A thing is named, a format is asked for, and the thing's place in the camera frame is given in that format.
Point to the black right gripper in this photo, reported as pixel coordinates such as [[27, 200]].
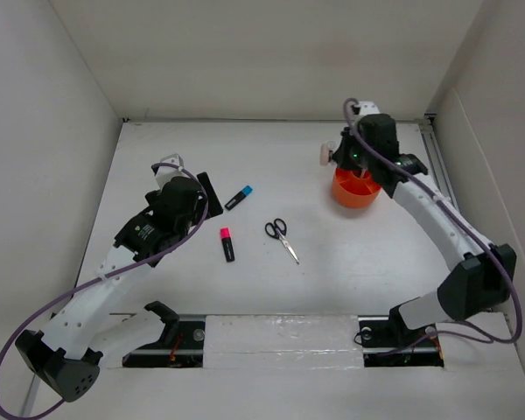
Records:
[[340, 154]]

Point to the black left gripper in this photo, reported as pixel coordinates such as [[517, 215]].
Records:
[[213, 208]]

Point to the pink capped black highlighter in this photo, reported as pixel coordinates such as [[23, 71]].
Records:
[[227, 245]]

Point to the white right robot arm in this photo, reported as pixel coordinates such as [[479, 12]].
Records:
[[480, 271]]

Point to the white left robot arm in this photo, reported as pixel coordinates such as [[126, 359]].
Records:
[[69, 352]]

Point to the blue capped black highlighter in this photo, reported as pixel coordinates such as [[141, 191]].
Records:
[[239, 197]]

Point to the orange round desk organizer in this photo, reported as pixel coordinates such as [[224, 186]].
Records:
[[352, 191]]

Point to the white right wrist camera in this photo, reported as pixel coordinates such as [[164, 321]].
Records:
[[360, 109]]

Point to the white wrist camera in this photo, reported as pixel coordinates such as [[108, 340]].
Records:
[[360, 109], [170, 167]]

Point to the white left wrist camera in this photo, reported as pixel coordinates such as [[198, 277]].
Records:
[[170, 167]]

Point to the black handled scissors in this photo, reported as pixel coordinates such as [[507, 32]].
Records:
[[277, 229]]

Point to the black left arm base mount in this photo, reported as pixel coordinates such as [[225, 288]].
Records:
[[180, 344]]

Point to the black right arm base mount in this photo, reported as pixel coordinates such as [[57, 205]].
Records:
[[386, 342]]

